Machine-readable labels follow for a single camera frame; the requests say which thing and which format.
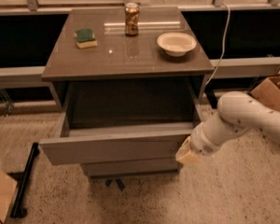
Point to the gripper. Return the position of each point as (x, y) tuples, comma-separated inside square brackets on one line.
[(200, 144)]

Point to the grey top drawer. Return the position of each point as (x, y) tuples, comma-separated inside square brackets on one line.
[(97, 137)]

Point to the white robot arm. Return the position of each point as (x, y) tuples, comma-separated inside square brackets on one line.
[(237, 113)]

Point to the grey cabinet with glossy top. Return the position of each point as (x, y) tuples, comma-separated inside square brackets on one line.
[(126, 74)]

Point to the cardboard box at right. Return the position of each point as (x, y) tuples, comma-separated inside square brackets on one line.
[(268, 92)]

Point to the cardboard box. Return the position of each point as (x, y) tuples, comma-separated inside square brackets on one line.
[(7, 190), (268, 92)]

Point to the white bowl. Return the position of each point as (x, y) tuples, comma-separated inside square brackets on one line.
[(176, 44)]

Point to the green and yellow sponge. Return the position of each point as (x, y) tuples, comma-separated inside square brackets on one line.
[(85, 38)]

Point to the gold drink can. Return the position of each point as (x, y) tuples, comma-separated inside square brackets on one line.
[(132, 12)]

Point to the black metal bar stand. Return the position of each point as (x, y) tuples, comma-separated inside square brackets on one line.
[(18, 211)]

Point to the cardboard box at left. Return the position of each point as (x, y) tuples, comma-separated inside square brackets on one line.
[(7, 190)]

